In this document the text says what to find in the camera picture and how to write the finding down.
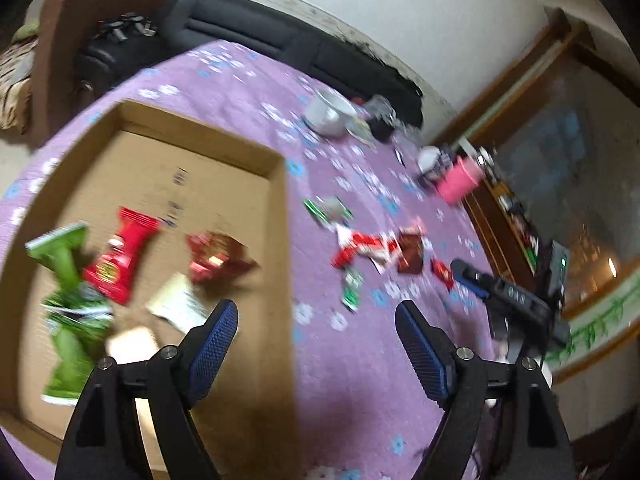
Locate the clear green-ended candy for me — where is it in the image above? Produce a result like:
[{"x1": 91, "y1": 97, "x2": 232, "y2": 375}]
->
[{"x1": 303, "y1": 196, "x2": 352, "y2": 230}]

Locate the white red sachet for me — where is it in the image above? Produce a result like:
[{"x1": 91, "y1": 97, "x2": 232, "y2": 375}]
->
[{"x1": 146, "y1": 273, "x2": 208, "y2": 334}]

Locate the wooden side counter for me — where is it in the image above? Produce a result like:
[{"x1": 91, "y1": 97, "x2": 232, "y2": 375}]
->
[{"x1": 462, "y1": 180, "x2": 535, "y2": 290}]

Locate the beige wafer packet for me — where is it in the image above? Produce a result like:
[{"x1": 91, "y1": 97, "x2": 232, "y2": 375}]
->
[{"x1": 106, "y1": 326, "x2": 160, "y2": 364}]

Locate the dark red crinkled packet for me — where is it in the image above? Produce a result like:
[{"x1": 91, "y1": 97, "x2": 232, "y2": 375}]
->
[{"x1": 186, "y1": 231, "x2": 258, "y2": 285}]

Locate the red white snack packet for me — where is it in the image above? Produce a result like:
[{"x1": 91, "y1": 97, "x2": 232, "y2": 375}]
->
[{"x1": 331, "y1": 224, "x2": 401, "y2": 273}]

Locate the red candy bar packet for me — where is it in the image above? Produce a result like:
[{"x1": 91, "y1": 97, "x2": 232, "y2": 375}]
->
[{"x1": 82, "y1": 207, "x2": 160, "y2": 306}]

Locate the shallow cardboard tray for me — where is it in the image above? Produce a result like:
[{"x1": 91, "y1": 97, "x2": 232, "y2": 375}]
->
[{"x1": 1, "y1": 101, "x2": 302, "y2": 479}]

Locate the green snack packet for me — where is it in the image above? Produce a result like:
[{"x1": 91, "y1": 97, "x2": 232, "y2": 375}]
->
[{"x1": 25, "y1": 222, "x2": 114, "y2": 406}]

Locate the purple floral tablecloth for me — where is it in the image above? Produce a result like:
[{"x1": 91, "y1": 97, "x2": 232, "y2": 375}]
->
[{"x1": 1, "y1": 41, "x2": 495, "y2": 479}]

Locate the pink knit-sleeved bottle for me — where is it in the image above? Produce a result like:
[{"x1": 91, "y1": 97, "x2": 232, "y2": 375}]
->
[{"x1": 436, "y1": 157, "x2": 485, "y2": 205}]

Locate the black pen holder cup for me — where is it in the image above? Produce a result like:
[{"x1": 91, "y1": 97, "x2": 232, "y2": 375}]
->
[{"x1": 367, "y1": 113, "x2": 397, "y2": 144}]

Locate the white ceramic mug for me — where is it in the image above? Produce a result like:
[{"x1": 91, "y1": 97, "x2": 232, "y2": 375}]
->
[{"x1": 303, "y1": 89, "x2": 357, "y2": 139}]

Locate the black leather sofa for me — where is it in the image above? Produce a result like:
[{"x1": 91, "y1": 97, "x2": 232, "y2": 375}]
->
[{"x1": 74, "y1": 0, "x2": 423, "y2": 128}]

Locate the brown armchair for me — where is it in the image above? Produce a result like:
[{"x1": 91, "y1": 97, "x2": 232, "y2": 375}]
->
[{"x1": 29, "y1": 0, "x2": 166, "y2": 148}]

